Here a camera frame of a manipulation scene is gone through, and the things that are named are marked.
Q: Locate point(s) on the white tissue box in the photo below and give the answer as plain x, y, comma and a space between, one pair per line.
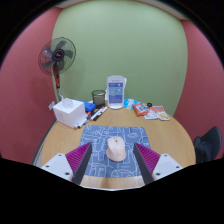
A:
68, 113

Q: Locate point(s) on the red-capped white marker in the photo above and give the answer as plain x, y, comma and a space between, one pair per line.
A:
80, 124
96, 113

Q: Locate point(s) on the white printed packet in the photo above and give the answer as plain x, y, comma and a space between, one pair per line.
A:
158, 113

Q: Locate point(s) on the cream computer mouse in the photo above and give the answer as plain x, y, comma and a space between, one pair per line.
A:
116, 149

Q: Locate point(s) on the blue patterned mouse pad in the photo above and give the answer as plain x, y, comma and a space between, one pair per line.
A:
100, 136

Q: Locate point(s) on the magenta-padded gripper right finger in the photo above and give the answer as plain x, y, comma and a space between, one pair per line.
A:
149, 159

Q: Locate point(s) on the white wall socket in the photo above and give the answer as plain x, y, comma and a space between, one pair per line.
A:
51, 105

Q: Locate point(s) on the light blue packet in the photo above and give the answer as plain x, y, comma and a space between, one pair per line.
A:
130, 103

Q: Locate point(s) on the standing pedestal fan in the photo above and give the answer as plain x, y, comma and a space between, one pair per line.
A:
57, 55

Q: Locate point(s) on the black mesh pen cup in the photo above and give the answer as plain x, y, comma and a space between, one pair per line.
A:
98, 99

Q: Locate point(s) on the black chair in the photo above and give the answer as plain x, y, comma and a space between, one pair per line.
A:
208, 145

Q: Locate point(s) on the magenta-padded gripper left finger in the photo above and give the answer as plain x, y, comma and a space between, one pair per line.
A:
76, 159

